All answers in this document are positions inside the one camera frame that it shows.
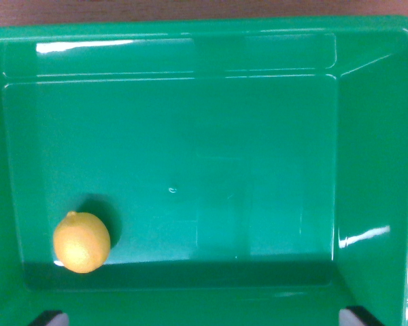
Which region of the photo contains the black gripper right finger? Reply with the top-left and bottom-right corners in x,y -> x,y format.
338,305 -> 386,326

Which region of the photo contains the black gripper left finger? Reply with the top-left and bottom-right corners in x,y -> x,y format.
27,310 -> 70,326

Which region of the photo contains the yellow lemon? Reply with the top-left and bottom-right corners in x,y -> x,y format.
52,211 -> 112,274

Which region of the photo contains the green plastic bin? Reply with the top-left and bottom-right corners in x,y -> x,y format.
0,15 -> 408,326

